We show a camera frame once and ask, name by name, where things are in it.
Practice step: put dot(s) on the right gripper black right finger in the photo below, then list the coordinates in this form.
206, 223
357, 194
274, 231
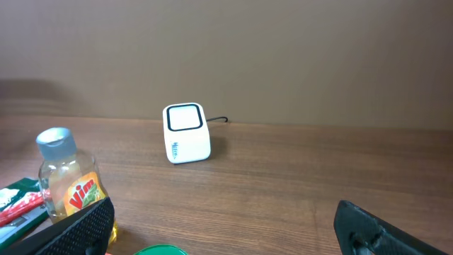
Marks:
360, 232

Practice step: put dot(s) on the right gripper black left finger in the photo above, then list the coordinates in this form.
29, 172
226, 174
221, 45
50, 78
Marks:
86, 232

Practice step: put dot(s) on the yellow Vim liquid bottle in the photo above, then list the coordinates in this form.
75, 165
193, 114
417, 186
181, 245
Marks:
69, 177

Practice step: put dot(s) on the green lid jar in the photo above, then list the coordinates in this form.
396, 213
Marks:
162, 249

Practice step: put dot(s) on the red Nescafe stick sachet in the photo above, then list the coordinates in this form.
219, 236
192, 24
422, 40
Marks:
30, 201

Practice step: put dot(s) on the green snack packet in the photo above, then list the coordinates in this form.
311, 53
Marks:
17, 228

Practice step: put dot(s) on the white barcode scanner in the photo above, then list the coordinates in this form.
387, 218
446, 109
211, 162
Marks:
186, 134

